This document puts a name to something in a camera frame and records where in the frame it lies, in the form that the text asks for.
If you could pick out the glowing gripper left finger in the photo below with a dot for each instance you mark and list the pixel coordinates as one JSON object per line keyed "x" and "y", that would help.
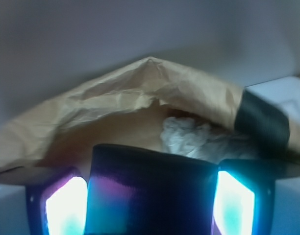
{"x": 56, "y": 201}

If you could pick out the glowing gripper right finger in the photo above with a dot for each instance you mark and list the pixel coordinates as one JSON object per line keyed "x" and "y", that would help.
{"x": 244, "y": 198}

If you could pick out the brown paper bag basin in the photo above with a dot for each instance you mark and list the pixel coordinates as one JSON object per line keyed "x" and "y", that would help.
{"x": 127, "y": 106}

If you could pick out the white crumpled paper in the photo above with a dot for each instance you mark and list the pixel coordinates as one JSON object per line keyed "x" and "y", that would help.
{"x": 205, "y": 141}

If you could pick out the black box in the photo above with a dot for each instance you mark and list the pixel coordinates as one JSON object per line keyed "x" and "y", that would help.
{"x": 135, "y": 191}

